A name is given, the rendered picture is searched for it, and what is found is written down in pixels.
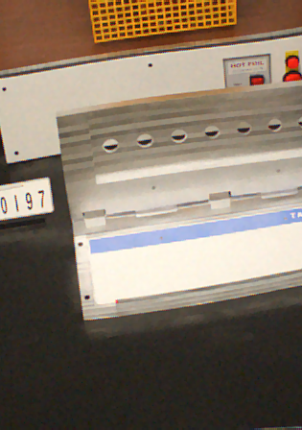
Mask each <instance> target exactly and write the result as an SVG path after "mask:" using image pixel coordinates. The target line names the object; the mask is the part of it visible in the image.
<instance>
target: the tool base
mask: <svg viewBox="0 0 302 430"><path fill-rule="evenodd" d="M176 207H177V211H171V212H164V213H158V214H152V215H146V216H139V217H137V216H136V210H130V211H123V212H116V213H110V214H105V212H104V210H103V209H97V210H90V211H84V216H82V218H79V219H73V220H72V221H73V230H74V242H75V251H76V260H77V269H78V276H79V279H80V288H81V305H82V313H83V316H84V321H85V325H86V329H92V328H99V327H111V326H116V325H123V324H135V323H147V322H153V321H159V320H166V319H171V318H178V317H184V316H190V315H196V314H203V313H208V312H215V311H221V310H227V309H230V308H233V307H239V306H245V305H250V304H256V303H262V302H268V301H270V300H274V299H284V298H290V297H296V296H302V276H300V277H295V278H289V279H284V280H278V281H271V282H268V283H266V284H261V285H255V286H248V287H243V288H238V289H231V290H226V291H224V292H218V293H213V294H207V295H200V296H194V297H187V298H182V299H170V300H163V301H158V302H151V303H145V304H138V305H132V306H127V307H125V306H120V307H117V306H116V303H114V304H111V303H109V304H103V305H98V304H97V303H96V300H95V290H94V282H93V274H92V272H91V266H90V257H89V248H88V241H89V240H90V239H94V238H101V237H106V236H113V235H120V234H127V233H132V232H139V231H146V230H153V229H159V228H164V227H177V226H184V225H190V224H197V223H202V222H209V221H216V220H221V219H228V218H234V217H240V216H245V215H252V214H258V213H269V212H274V211H281V210H287V209H293V208H298V207H302V186H300V187H297V194H291V195H286V196H280V197H274V198H271V197H269V198H263V199H262V198H261V193H255V194H254V193H249V194H242V195H237V196H232V195H229V192H228V191H224V192H219V193H212V194H209V200H206V201H199V202H193V203H182V204H177V205H176ZM78 243H82V246H79V245H78ZM84 296H89V299H85V298H84Z"/></svg>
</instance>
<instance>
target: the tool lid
mask: <svg viewBox="0 0 302 430"><path fill-rule="evenodd" d="M301 116H302V80H301V81H295V82H291V81H289V82H283V83H278V84H260V85H255V84H254V85H250V86H243V87H240V86H237V87H231V88H219V89H213V90H201V91H194V92H188V93H186V92H181V93H176V94H170V95H164V96H150V97H145V98H138V99H132V100H125V101H119V102H113V103H106V104H100V105H94V106H88V107H79V108H76V109H70V110H65V111H58V112H56V119H57V124H58V138H59V143H60V145H59V148H60V153H61V158H62V164H63V165H62V169H63V174H64V179H65V185H66V189H67V201H68V205H69V211H70V216H71V220H73V219H79V218H82V213H83V212H84V211H90V210H97V209H104V210H105V214H110V213H116V212H123V211H130V210H136V216H137V217H139V216H146V215H152V214H158V213H164V212H171V211H177V207H176V205H177V204H182V203H193V202H199V201H206V200H209V194H212V193H219V192H224V191H230V192H231V195H232V196H237V195H242V194H249V193H254V194H255V193H261V198H262V199H263V198H269V197H271V198H274V197H280V196H286V195H291V194H297V187H300V186H302V126H300V125H299V124H298V121H299V119H300V118H301ZM273 119H277V120H279V121H280V122H281V125H280V127H279V129H278V130H273V129H271V128H269V127H268V123H269V121H270V120H273ZM241 123H248V125H249V126H250V130H249V131H248V132H246V133H240V132H238V131H237V127H238V125H239V124H241ZM209 126H216V127H217V128H218V129H219V132H218V133H217V134H216V135H214V136H208V135H206V134H205V130H206V129H207V128H208V127H209ZM176 130H182V131H184V132H185V133H186V135H185V137H184V138H183V139H181V140H179V141H177V140H174V139H173V138H172V133H173V132H175V131H176ZM142 134H149V135H150V136H151V143H150V144H147V145H142V144H139V143H138V142H137V139H138V137H139V136H140V135H142ZM108 139H114V140H116V141H117V142H118V143H119V145H118V147H117V148H116V149H114V150H106V149H105V148H104V143H105V142H106V140H108Z"/></svg>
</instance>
